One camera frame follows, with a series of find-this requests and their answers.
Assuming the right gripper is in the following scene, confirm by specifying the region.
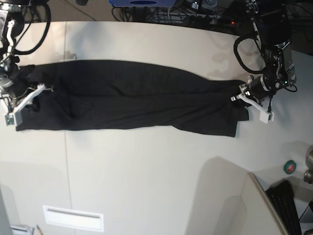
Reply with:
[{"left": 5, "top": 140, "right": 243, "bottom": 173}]
[{"left": 0, "top": 73, "right": 34, "bottom": 108}]

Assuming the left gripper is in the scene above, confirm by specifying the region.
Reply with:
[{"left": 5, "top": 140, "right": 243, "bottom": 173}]
[{"left": 239, "top": 75, "right": 275, "bottom": 105}]

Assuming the black t-shirt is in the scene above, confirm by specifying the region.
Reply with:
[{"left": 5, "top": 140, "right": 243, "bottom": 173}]
[{"left": 16, "top": 60, "right": 249, "bottom": 137}]

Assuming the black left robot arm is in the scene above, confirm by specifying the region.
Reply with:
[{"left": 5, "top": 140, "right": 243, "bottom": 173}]
[{"left": 233, "top": 0, "right": 297, "bottom": 105}]

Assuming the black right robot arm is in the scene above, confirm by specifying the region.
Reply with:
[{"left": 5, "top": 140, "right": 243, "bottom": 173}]
[{"left": 0, "top": 0, "right": 51, "bottom": 110}]

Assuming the green tape roll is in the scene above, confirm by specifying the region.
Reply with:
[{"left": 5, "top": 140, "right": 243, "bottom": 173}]
[{"left": 283, "top": 160, "right": 297, "bottom": 175}]

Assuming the silver metal cylinder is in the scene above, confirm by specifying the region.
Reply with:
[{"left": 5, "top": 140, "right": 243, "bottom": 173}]
[{"left": 303, "top": 146, "right": 313, "bottom": 185}]

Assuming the black keyboard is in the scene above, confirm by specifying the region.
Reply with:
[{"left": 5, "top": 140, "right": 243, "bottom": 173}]
[{"left": 266, "top": 180, "right": 302, "bottom": 235}]

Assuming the beige partition panel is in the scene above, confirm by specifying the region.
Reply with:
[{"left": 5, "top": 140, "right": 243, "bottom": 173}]
[{"left": 241, "top": 173, "right": 288, "bottom": 235}]

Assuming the blue box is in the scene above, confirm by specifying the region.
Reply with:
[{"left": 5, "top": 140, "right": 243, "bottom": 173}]
[{"left": 109, "top": 0, "right": 177, "bottom": 7}]

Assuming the pencil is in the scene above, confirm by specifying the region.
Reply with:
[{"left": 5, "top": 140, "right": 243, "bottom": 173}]
[{"left": 36, "top": 225, "right": 44, "bottom": 235}]

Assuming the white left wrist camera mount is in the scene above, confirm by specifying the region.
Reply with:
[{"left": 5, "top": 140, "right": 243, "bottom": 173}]
[{"left": 231, "top": 92, "right": 274, "bottom": 124}]

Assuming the white cable grommet plate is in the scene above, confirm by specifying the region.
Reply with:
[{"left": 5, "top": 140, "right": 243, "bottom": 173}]
[{"left": 43, "top": 206, "right": 104, "bottom": 232}]

